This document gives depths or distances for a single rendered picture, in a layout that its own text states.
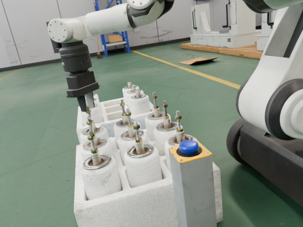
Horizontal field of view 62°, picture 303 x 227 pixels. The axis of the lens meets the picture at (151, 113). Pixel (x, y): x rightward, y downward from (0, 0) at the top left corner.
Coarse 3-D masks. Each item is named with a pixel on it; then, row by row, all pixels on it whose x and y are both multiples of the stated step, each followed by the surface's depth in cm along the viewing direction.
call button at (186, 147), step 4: (188, 140) 53; (180, 144) 52; (184, 144) 51; (188, 144) 51; (192, 144) 51; (196, 144) 51; (180, 148) 51; (184, 148) 50; (188, 148) 50; (192, 148) 50; (196, 148) 50; (184, 152) 51; (188, 152) 50; (192, 152) 50
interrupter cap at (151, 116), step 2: (160, 112) 95; (162, 112) 95; (148, 114) 94; (150, 114) 94; (152, 114) 94; (160, 114) 93; (162, 114) 92; (164, 114) 92; (148, 116) 93; (150, 116) 92; (152, 116) 93; (160, 116) 92; (162, 116) 90; (148, 118) 91; (150, 118) 90; (152, 118) 89; (154, 118) 89; (156, 118) 89; (158, 118) 89; (160, 118) 89
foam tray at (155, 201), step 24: (120, 168) 75; (216, 168) 68; (120, 192) 64; (144, 192) 63; (168, 192) 65; (216, 192) 70; (96, 216) 62; (120, 216) 64; (144, 216) 65; (168, 216) 68; (216, 216) 72
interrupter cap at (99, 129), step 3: (96, 126) 90; (99, 126) 90; (102, 126) 89; (84, 129) 89; (87, 129) 89; (96, 129) 88; (99, 129) 87; (102, 129) 86; (84, 132) 86; (87, 132) 86; (96, 132) 84; (99, 132) 85; (87, 135) 84
